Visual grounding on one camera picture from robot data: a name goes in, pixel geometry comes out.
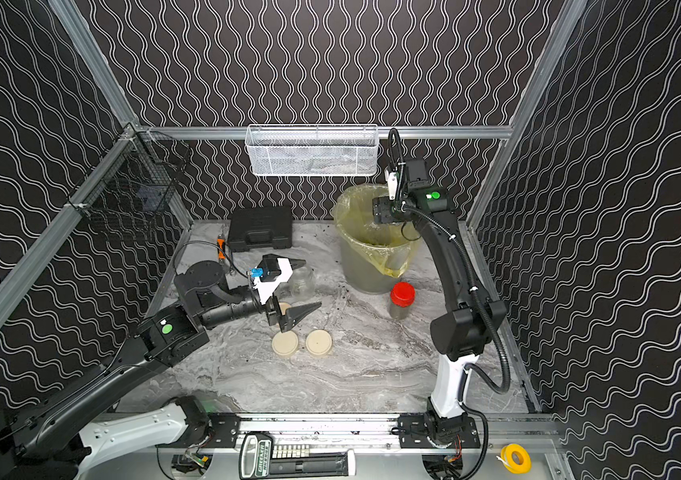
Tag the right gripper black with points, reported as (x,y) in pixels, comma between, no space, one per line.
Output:
(384,210)

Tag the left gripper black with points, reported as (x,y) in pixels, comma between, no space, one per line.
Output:
(273,297)

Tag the jar with cream lid front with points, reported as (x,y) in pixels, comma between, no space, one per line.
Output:
(302,284)

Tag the cream lid of back jar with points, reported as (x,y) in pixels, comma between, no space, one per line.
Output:
(285,344)

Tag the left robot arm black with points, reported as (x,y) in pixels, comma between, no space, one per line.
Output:
(63,436)

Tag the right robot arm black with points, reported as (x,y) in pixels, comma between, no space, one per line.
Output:
(467,335)

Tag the trash bin with yellow bag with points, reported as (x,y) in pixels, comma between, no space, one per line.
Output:
(375,257)

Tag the black plastic tool case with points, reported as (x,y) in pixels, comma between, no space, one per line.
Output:
(262,227)

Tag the jar with red lid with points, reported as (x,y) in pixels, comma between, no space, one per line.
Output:
(402,296)

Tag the yellow tape roll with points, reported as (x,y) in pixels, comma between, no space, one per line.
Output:
(516,459)

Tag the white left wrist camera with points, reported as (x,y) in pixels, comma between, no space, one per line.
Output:
(271,272)

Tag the orange handled wrench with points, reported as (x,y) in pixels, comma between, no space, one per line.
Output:
(223,257)

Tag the white wire mesh basket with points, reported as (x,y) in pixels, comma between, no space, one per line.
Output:
(313,149)

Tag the black wire basket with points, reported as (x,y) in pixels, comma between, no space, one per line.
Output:
(134,200)

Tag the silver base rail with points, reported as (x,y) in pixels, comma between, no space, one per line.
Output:
(364,433)

